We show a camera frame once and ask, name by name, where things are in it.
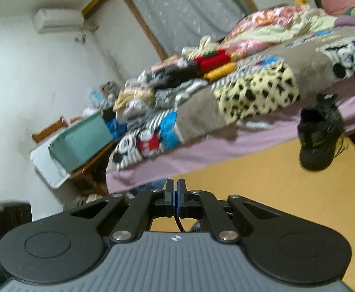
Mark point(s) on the black sneaker far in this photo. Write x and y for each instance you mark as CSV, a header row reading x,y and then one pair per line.
x,y
321,132

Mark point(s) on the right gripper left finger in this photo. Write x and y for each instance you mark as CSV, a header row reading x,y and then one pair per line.
x,y
142,210

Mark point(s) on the folded yellow garment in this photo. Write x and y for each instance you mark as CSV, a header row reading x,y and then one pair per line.
x,y
220,72

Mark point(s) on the white tray lid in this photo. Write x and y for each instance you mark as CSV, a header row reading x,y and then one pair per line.
x,y
51,171

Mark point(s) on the wooden side table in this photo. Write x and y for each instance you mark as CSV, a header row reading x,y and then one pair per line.
x,y
86,177

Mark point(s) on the floral cream quilt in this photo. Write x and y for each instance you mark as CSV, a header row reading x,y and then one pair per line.
x,y
263,29

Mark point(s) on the black speckled shoelace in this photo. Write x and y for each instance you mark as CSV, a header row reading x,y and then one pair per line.
x,y
179,224

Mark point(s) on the teal storage bin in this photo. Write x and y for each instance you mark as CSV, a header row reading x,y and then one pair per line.
x,y
79,143

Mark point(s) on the white air conditioner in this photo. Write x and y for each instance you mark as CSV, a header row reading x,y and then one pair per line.
x,y
46,20

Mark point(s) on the folded red clothes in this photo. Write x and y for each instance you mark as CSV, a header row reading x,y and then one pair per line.
x,y
212,60

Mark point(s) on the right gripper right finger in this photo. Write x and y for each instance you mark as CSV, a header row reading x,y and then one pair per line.
x,y
206,208

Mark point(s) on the cartoon patchwork blanket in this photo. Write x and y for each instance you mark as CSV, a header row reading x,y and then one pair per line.
x,y
262,83

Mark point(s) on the purple bed sheet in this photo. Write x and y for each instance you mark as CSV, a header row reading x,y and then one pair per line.
x,y
258,134

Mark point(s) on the folded grey striped clothes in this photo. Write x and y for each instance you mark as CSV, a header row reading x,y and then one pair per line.
x,y
174,97

